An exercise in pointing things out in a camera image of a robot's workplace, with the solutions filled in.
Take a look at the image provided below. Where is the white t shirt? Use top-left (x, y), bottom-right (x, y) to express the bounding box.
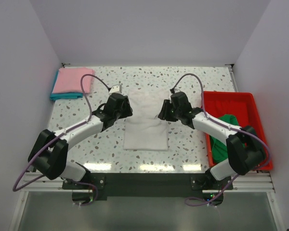
top-left (123, 89), bottom-right (169, 151)

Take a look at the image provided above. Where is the green t shirt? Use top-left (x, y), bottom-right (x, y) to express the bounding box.
top-left (210, 114), bottom-right (239, 164)

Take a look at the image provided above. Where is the folded teal t shirt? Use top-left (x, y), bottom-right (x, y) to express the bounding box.
top-left (50, 70), bottom-right (83, 102)

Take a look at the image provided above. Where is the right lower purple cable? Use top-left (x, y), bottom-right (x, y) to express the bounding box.
top-left (184, 174), bottom-right (239, 207)

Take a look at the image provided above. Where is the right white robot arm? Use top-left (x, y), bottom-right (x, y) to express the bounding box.
top-left (158, 91), bottom-right (269, 189)

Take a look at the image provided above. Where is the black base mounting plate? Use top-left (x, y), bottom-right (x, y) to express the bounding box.
top-left (62, 173), bottom-right (231, 202)

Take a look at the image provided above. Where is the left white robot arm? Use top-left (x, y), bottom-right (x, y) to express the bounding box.
top-left (28, 93), bottom-right (132, 189)

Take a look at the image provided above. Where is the red plastic bin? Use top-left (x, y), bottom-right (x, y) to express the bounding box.
top-left (200, 90), bottom-right (273, 171)

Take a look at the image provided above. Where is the folded pink t shirt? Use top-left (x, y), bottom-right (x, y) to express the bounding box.
top-left (52, 67), bottom-right (95, 94)

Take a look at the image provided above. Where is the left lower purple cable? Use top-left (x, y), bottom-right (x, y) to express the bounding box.
top-left (72, 182), bottom-right (99, 208)

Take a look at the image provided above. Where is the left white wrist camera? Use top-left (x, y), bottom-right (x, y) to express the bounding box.
top-left (108, 84), bottom-right (122, 95)

